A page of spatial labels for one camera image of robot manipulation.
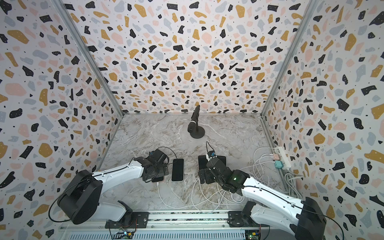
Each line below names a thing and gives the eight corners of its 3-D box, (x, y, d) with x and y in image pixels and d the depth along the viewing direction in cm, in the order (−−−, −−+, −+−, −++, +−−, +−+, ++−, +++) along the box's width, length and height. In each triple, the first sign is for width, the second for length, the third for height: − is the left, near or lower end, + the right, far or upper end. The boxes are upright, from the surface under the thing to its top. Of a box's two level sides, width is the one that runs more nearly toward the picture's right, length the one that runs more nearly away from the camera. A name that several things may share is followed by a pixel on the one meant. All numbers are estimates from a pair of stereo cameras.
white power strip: (281, 170, 96) (284, 166, 93) (273, 149, 106) (276, 146, 103) (288, 170, 96) (291, 166, 93) (280, 149, 106) (282, 146, 103)
